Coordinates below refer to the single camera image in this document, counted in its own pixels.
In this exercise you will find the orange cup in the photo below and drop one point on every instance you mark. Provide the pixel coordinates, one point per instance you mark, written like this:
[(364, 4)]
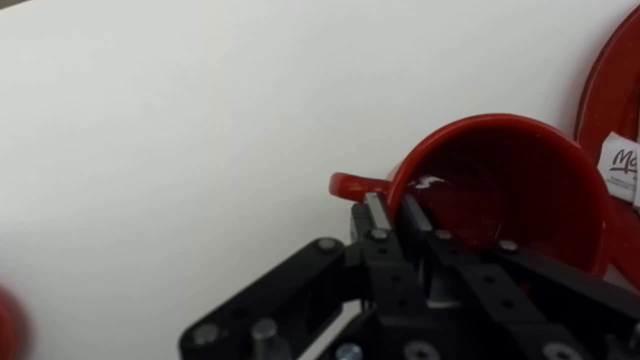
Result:
[(512, 180)]

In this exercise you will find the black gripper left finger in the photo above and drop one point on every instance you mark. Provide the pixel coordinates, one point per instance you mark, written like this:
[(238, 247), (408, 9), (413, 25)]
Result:
[(320, 286)]

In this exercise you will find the white sugar packet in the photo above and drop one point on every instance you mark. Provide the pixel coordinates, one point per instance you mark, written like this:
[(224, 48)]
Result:
[(622, 166)]

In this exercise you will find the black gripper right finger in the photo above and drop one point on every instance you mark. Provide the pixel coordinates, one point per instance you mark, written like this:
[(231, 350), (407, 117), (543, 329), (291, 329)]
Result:
[(527, 286)]

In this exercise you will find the orange plate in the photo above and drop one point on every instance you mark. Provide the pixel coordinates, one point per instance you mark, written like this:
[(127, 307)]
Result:
[(616, 87)]

